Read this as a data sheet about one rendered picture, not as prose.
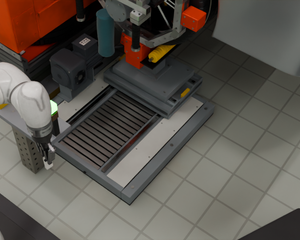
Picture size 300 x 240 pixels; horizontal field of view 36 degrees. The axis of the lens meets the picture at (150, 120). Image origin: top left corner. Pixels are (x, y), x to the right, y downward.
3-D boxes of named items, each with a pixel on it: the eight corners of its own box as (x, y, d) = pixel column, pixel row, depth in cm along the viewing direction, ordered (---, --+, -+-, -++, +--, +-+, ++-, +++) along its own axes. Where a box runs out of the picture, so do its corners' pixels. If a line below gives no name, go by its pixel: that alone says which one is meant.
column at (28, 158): (48, 162, 263) (37, 113, 230) (35, 174, 257) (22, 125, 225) (35, 153, 266) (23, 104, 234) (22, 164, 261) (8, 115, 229)
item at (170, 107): (201, 86, 294) (203, 75, 287) (167, 121, 275) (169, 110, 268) (139, 52, 312) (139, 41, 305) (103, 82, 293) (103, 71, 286)
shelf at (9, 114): (71, 128, 225) (71, 125, 223) (46, 151, 216) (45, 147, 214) (10, 87, 241) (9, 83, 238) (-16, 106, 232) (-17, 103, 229)
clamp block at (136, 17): (151, 16, 206) (151, 6, 202) (138, 26, 202) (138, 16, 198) (142, 12, 208) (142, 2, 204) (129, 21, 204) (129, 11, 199)
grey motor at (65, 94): (120, 74, 299) (119, 30, 272) (75, 112, 277) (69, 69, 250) (98, 61, 305) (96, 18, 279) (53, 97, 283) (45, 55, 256)
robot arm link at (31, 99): (59, 119, 163) (38, 98, 169) (54, 88, 151) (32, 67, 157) (33, 135, 158) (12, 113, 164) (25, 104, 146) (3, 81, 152)
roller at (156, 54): (185, 39, 262) (186, 31, 257) (153, 67, 246) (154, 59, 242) (176, 35, 264) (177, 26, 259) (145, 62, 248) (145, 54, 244)
